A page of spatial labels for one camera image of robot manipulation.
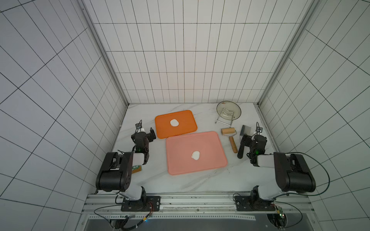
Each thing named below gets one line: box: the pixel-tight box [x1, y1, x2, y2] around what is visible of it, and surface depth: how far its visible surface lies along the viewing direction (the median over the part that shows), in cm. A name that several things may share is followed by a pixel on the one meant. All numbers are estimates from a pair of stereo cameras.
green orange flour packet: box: [131, 165, 143, 174], surface depth 87 cm
